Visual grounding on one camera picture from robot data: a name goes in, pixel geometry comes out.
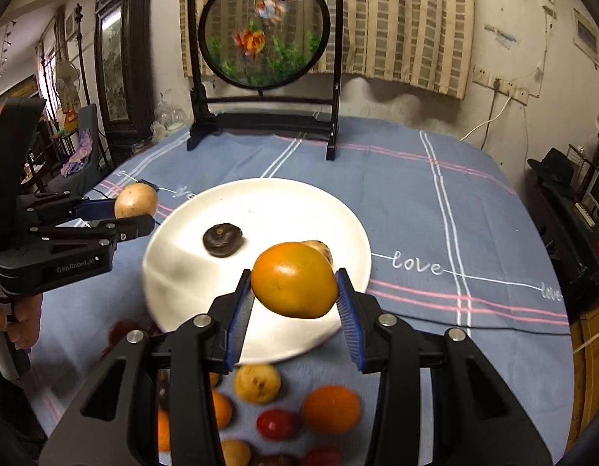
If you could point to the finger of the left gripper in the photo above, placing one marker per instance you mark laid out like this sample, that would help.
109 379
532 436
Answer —
106 233
63 207

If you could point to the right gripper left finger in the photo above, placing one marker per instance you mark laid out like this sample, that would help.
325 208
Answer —
113 419

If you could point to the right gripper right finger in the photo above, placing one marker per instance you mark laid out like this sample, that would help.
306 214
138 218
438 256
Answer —
476 418

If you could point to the large mandarin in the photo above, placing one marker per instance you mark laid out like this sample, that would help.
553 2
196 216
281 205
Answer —
163 431
331 410

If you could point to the yellow-orange fruit front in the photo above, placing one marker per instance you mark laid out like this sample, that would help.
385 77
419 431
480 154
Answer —
294 280

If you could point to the red tomato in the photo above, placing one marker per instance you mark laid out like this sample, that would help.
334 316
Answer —
279 425
322 455

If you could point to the large tan round fruit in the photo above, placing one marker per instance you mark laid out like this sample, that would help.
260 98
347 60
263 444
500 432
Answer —
322 248

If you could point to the dark water chestnut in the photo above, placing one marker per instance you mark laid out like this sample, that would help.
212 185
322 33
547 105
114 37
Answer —
223 240

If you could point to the person's left hand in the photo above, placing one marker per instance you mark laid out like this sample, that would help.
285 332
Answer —
25 329

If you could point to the green-yellow fruit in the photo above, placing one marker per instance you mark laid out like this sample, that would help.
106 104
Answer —
214 379

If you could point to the dark heart-shaped plum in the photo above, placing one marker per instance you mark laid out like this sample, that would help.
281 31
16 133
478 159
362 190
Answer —
163 386

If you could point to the orange round fruit middle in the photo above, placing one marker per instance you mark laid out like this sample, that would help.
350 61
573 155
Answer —
223 409

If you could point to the white oval plate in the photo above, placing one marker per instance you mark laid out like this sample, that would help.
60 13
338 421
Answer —
181 279

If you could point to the yellow spotted fruit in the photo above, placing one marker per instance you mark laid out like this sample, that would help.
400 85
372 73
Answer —
257 383

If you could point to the standing fan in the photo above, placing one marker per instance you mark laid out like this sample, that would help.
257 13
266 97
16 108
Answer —
66 85

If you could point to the dark framed painting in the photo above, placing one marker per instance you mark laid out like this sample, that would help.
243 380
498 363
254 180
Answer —
124 74

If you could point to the black hat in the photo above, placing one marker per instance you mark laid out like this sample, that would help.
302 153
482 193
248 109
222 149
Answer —
555 170

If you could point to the round goldfish screen stand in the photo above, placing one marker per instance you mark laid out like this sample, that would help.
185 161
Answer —
242 52

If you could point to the striped beige curtain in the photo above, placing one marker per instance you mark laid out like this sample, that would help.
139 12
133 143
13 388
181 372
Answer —
423 43

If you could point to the wall power strip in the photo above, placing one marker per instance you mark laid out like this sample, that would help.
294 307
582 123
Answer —
509 88

